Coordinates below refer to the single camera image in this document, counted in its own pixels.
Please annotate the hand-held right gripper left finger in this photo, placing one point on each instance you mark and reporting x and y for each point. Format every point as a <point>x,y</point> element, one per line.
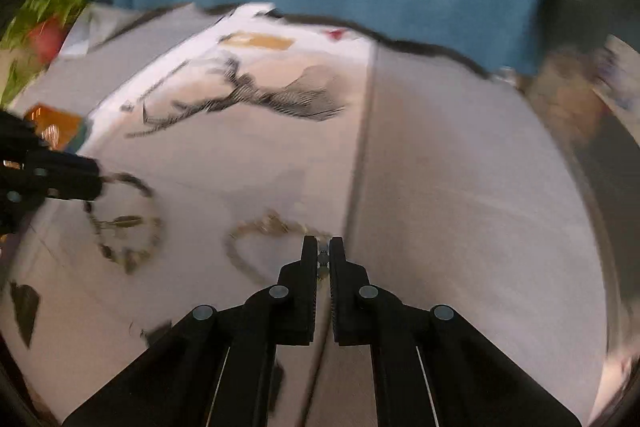
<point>311,297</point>

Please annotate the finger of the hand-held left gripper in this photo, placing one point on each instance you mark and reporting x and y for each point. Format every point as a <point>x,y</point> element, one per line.
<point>65,188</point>
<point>30,139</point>

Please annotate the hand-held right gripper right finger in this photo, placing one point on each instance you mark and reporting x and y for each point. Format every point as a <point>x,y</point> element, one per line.
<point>336,297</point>

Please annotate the orange box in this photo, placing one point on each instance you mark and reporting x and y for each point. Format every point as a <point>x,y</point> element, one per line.
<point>55,119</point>

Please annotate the black paper tag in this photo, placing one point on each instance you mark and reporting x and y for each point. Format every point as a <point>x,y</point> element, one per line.
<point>25,307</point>

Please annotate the grey ribbed table mat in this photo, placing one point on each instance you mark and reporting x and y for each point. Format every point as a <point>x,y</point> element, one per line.
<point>475,232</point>

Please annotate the white printed cloth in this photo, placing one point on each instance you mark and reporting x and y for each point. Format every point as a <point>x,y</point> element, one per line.
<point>225,157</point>

